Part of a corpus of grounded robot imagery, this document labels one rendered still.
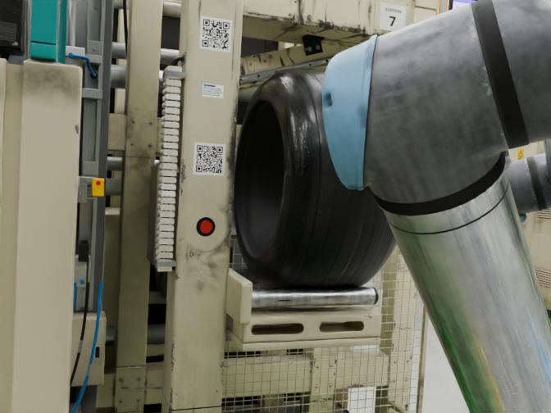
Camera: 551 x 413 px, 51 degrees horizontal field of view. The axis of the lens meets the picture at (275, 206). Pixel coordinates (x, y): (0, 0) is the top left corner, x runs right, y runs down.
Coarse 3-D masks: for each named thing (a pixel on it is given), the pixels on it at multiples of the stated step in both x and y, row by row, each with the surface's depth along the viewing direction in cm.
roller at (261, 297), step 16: (256, 288) 135; (272, 288) 136; (288, 288) 137; (304, 288) 139; (320, 288) 140; (336, 288) 141; (352, 288) 143; (368, 288) 144; (256, 304) 133; (272, 304) 135; (288, 304) 136; (304, 304) 138; (320, 304) 139; (336, 304) 141; (352, 304) 143; (368, 304) 144
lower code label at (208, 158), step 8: (200, 144) 134; (208, 144) 135; (216, 144) 135; (224, 144) 136; (200, 152) 134; (208, 152) 135; (216, 152) 135; (224, 152) 136; (200, 160) 134; (208, 160) 135; (216, 160) 135; (224, 160) 136; (200, 168) 134; (208, 168) 135; (216, 168) 136; (224, 168) 136
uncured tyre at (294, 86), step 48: (288, 96) 132; (240, 144) 164; (288, 144) 128; (240, 192) 167; (288, 192) 128; (336, 192) 124; (240, 240) 160; (288, 240) 129; (336, 240) 128; (384, 240) 132
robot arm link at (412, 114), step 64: (384, 64) 42; (448, 64) 40; (384, 128) 43; (448, 128) 41; (512, 128) 41; (384, 192) 47; (448, 192) 45; (448, 256) 49; (512, 256) 50; (448, 320) 54; (512, 320) 52; (512, 384) 56
